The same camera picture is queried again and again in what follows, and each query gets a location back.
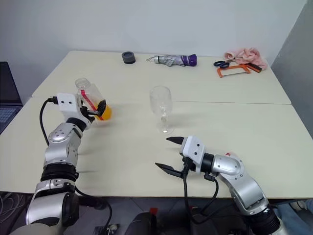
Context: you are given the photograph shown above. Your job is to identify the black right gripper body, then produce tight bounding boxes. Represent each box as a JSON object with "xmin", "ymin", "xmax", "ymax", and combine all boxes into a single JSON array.
[{"xmin": 179, "ymin": 151, "xmax": 197, "ymax": 177}]

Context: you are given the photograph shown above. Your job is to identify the pink towel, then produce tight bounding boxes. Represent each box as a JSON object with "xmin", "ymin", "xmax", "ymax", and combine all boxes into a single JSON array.
[{"xmin": 224, "ymin": 47, "xmax": 268, "ymax": 68}]

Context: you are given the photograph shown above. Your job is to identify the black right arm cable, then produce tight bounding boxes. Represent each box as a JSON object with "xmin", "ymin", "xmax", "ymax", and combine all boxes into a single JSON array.
[{"xmin": 182, "ymin": 159, "xmax": 220, "ymax": 225}]

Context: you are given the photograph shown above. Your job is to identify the grey partition panel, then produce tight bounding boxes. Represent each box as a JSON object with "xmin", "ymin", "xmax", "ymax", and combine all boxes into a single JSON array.
[{"xmin": 269, "ymin": 0, "xmax": 313, "ymax": 139}]

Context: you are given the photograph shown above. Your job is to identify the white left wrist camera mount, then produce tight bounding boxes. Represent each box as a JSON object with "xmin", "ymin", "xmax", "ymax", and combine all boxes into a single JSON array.
[{"xmin": 56, "ymin": 93, "xmax": 83, "ymax": 121}]

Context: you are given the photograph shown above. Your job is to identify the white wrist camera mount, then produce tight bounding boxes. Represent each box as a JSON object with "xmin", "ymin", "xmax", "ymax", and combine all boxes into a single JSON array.
[
  {"xmin": 179, "ymin": 135, "xmax": 207, "ymax": 172},
  {"xmin": 56, "ymin": 93, "xmax": 83, "ymax": 121}
]

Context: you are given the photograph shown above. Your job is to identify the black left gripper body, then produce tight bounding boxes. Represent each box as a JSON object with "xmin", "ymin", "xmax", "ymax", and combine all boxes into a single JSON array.
[{"xmin": 80, "ymin": 106, "xmax": 100, "ymax": 123}]

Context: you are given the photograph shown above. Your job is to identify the grey robot torso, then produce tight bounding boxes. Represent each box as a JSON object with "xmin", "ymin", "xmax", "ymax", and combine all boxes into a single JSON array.
[{"xmin": 11, "ymin": 220, "xmax": 65, "ymax": 235}]

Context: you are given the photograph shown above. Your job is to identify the dark open laptop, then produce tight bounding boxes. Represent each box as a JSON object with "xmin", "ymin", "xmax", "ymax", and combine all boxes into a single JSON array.
[{"xmin": 0, "ymin": 61, "xmax": 24, "ymax": 134}]

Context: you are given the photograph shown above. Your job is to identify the folded silver purple umbrella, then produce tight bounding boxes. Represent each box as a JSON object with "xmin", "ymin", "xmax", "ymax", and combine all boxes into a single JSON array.
[{"xmin": 146, "ymin": 53, "xmax": 198, "ymax": 67}]

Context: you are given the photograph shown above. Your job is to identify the blue-handled scissors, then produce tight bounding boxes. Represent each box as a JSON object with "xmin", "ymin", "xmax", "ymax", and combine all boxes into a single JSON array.
[{"xmin": 213, "ymin": 60, "xmax": 231, "ymax": 70}]

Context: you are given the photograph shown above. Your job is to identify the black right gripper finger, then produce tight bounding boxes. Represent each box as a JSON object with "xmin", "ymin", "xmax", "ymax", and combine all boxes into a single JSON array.
[
  {"xmin": 166, "ymin": 136, "xmax": 188, "ymax": 147},
  {"xmin": 155, "ymin": 162, "xmax": 184, "ymax": 178}
]

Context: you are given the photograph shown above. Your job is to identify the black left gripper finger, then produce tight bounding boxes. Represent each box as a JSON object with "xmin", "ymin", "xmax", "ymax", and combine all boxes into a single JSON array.
[{"xmin": 96, "ymin": 99, "xmax": 107, "ymax": 117}]

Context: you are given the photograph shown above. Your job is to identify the white cable tangle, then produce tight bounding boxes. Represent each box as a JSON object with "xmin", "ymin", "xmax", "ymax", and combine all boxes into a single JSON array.
[{"xmin": 0, "ymin": 191, "xmax": 32, "ymax": 221}]

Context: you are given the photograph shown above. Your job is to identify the clear wine glass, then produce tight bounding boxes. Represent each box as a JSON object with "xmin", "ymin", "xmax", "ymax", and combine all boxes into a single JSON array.
[{"xmin": 149, "ymin": 85, "xmax": 176, "ymax": 134}]

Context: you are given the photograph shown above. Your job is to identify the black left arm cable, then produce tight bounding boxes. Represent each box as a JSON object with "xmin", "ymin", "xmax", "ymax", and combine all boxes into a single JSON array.
[{"xmin": 40, "ymin": 97, "xmax": 113, "ymax": 231}]

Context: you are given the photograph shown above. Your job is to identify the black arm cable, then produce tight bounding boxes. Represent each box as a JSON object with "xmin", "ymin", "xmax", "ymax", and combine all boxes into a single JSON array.
[
  {"xmin": 40, "ymin": 97, "xmax": 113, "ymax": 231},
  {"xmin": 182, "ymin": 159, "xmax": 220, "ymax": 225}
]

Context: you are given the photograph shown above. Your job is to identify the person in blue jeans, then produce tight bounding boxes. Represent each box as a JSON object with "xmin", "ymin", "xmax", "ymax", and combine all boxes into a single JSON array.
[{"xmin": 273, "ymin": 198, "xmax": 313, "ymax": 235}]

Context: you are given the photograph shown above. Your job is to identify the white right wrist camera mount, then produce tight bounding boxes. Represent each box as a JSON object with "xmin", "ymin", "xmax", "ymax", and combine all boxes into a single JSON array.
[{"xmin": 179, "ymin": 135, "xmax": 207, "ymax": 172}]

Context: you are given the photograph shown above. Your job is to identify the clear plastic drink bottle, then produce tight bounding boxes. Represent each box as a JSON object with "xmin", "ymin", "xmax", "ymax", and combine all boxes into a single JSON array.
[{"xmin": 74, "ymin": 77, "xmax": 113, "ymax": 122}]

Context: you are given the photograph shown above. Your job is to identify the orange hacksaw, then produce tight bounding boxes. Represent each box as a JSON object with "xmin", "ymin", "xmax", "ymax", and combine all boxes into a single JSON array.
[{"xmin": 217, "ymin": 62, "xmax": 263, "ymax": 79}]

